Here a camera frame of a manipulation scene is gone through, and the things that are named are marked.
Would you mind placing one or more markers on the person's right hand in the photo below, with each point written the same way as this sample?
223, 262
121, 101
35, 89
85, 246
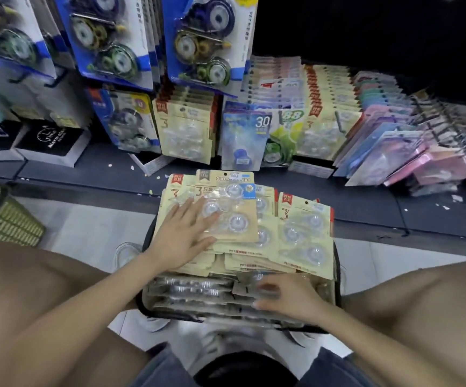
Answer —
293, 298

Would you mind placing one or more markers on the person's left hand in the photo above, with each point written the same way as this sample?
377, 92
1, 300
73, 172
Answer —
178, 241

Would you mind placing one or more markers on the person's left thumb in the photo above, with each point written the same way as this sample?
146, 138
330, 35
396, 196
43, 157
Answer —
206, 245

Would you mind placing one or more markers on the person's left little finger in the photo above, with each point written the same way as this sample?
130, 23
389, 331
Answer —
176, 213

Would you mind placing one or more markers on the person's right fingers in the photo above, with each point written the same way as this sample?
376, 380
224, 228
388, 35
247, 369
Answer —
267, 294

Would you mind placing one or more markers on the person's left middle finger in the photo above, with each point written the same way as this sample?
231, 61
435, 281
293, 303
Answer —
205, 211

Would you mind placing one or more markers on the beige correction tape packet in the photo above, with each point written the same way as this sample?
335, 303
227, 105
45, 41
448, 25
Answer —
239, 215

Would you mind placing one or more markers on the person's left forearm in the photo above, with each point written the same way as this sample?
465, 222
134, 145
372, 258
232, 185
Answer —
75, 318

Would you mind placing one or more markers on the person's right forearm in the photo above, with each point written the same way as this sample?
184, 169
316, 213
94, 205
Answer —
370, 354

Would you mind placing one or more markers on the black shopping basket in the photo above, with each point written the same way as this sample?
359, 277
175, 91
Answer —
233, 302

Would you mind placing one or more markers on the white shelf label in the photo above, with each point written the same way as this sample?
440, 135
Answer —
310, 169
152, 163

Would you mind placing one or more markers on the pile of beige tape packets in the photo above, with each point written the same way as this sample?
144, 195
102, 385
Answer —
297, 237

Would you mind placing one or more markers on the white shoe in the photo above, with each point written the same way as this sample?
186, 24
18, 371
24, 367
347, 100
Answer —
128, 255

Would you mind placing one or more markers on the light blue tape pack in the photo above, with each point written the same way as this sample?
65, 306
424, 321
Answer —
245, 139

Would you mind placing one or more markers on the row of beige tape packs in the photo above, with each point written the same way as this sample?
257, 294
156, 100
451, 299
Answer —
184, 130

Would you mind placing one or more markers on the dark shelf board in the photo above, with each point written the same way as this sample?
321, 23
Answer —
95, 175

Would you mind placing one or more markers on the blue denim shorts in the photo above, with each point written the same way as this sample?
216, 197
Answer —
329, 370

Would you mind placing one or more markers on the hanging blue tape blister packs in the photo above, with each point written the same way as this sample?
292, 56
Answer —
208, 44
103, 40
130, 122
13, 34

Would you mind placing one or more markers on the green tape pack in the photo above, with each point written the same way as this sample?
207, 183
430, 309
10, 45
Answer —
281, 141

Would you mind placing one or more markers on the row of red white packs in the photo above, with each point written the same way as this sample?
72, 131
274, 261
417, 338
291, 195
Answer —
275, 82

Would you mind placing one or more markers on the long row of beige packs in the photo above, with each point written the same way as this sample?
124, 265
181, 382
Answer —
329, 116

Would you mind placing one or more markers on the green plastic basket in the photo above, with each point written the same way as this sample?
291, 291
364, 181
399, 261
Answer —
9, 221

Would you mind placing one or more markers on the row of pastel tape packs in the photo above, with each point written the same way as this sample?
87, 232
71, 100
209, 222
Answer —
382, 132

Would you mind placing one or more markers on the row of pink tape packs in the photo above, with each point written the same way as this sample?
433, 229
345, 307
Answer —
442, 157

